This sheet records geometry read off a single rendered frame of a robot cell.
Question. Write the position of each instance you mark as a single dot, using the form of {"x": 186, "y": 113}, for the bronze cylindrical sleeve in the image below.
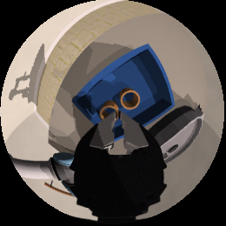
{"x": 132, "y": 103}
{"x": 109, "y": 104}

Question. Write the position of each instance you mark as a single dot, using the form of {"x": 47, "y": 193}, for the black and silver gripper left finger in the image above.
{"x": 99, "y": 137}

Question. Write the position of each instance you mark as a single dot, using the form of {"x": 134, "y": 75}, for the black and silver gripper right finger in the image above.
{"x": 138, "y": 138}

